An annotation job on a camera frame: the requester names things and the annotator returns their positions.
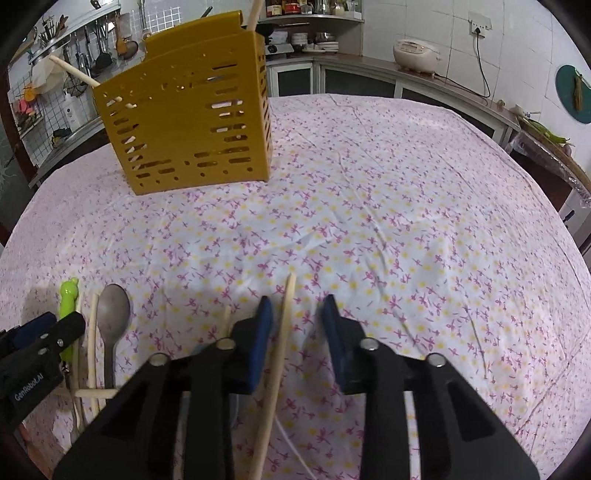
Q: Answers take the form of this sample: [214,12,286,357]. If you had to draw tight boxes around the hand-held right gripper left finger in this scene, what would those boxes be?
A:
[53,295,278,480]

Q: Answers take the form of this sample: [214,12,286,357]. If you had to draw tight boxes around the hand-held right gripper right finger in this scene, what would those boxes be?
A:
[321,294,541,480]

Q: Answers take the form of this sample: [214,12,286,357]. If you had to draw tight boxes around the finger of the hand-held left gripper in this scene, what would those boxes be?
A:
[0,312,87,385]
[0,312,57,352]

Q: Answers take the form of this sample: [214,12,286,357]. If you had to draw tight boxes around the green handled utensil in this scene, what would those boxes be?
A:
[58,277,84,398]

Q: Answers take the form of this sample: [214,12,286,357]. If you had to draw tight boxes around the metal spoon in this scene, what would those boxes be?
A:
[96,284,132,393]

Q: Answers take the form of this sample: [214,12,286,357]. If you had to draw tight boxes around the yellow slotted utensil holder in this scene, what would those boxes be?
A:
[92,11,273,195]

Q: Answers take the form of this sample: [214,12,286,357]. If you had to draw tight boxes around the floral tablecloth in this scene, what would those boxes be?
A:
[0,92,585,480]

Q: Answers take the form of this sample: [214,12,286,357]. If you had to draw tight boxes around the white soap bottle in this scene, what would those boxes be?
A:
[65,92,82,132]

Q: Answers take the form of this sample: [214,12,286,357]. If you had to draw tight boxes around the white plastic bag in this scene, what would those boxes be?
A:
[30,58,70,93]

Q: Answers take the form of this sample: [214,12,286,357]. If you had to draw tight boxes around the kitchen counter cabinet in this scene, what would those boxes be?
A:
[28,51,522,188]

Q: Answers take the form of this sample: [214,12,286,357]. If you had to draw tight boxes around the white appliance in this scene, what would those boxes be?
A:
[558,189,591,243]

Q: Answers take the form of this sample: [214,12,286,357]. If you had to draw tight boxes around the plastic covered side table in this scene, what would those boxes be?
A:
[508,129,591,204]

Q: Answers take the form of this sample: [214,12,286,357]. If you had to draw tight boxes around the steel gas stove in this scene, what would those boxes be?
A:
[267,31,296,57]

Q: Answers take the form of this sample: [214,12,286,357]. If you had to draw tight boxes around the white rice cooker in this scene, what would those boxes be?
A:
[392,39,443,73]

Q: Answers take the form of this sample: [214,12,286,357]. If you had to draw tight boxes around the green vegetables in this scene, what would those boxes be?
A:
[522,115,575,146]

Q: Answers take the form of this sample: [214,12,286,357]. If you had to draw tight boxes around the metal corner shelf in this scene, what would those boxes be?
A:
[257,0,365,54]

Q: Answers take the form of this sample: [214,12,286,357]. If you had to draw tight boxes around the white cord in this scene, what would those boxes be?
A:
[274,413,317,480]

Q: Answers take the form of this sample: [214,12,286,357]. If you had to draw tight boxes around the wire grid wall rack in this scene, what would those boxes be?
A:
[13,85,42,137]

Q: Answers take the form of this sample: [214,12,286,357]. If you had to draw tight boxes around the wall rack of hanging utensils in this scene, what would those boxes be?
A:
[28,9,144,79]

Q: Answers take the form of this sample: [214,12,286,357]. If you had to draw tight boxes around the black power cable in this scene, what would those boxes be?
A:
[434,30,491,99]

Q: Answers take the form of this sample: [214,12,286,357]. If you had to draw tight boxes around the round teal wall board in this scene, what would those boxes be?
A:
[555,65,591,123]

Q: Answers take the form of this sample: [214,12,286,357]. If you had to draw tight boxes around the white wall socket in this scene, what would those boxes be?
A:
[468,11,494,38]

